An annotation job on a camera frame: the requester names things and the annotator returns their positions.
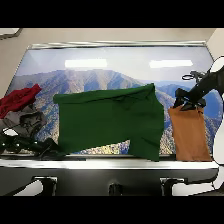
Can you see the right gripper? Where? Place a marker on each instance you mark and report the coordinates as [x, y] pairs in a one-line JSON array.
[[188, 100]]

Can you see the green T-shirt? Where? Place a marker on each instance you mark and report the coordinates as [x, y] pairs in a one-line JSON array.
[[106, 123]]

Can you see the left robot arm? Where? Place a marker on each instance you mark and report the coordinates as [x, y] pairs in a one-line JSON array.
[[36, 187]]

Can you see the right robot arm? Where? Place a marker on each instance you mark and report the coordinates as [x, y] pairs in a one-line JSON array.
[[213, 83]]

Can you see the brown garment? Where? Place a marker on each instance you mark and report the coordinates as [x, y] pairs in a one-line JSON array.
[[190, 133]]

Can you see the black garment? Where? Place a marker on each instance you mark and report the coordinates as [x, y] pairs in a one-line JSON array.
[[36, 146]]

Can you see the grey garment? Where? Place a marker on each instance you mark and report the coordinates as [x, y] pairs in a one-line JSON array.
[[20, 120]]

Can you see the red garment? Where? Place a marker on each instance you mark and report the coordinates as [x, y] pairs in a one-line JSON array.
[[16, 100]]

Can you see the silver frame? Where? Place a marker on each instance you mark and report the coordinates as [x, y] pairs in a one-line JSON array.
[[110, 164]]

